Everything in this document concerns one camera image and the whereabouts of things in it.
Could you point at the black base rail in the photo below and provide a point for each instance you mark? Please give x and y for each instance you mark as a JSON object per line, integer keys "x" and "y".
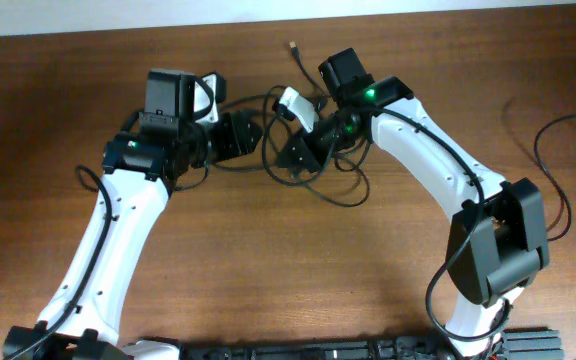
{"x": 545, "y": 344}

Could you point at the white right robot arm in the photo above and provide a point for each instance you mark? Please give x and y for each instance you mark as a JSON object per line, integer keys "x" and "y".
{"x": 498, "y": 239}

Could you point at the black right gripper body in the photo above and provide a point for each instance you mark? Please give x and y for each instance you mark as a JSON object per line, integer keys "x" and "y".
{"x": 330, "y": 136}

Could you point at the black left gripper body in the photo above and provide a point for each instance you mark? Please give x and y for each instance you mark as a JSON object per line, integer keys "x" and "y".
{"x": 228, "y": 139}

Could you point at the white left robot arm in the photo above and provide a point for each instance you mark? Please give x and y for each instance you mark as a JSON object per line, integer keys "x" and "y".
{"x": 178, "y": 128}

